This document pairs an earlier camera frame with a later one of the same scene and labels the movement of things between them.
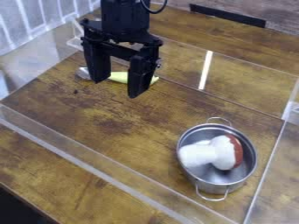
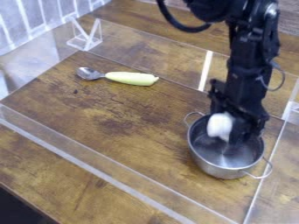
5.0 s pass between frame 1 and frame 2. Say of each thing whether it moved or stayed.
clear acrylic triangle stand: stayed
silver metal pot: moved
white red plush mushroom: moved
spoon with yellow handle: stayed
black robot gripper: moved
